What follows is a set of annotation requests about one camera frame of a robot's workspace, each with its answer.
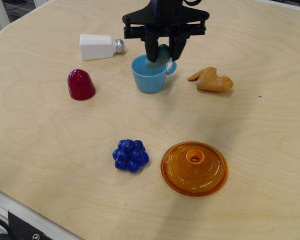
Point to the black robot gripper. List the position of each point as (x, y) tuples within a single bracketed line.
[(176, 19)]

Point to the green toy cucumber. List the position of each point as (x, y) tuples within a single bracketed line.
[(163, 57)]

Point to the light blue plastic cup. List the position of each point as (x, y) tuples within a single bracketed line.
[(150, 80)]

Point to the toy fried chicken wing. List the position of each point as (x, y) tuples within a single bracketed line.
[(207, 79)]

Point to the white salt shaker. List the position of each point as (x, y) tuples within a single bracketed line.
[(95, 46)]

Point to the dark red plastic dome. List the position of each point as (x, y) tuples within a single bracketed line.
[(80, 85)]

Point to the blue toy grape bunch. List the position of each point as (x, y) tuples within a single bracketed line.
[(130, 155)]

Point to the orange transparent pot lid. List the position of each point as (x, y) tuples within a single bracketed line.
[(194, 169)]

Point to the aluminium table frame rail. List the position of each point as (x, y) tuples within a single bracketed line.
[(50, 228)]

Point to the black corner bracket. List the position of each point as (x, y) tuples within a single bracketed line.
[(23, 230)]

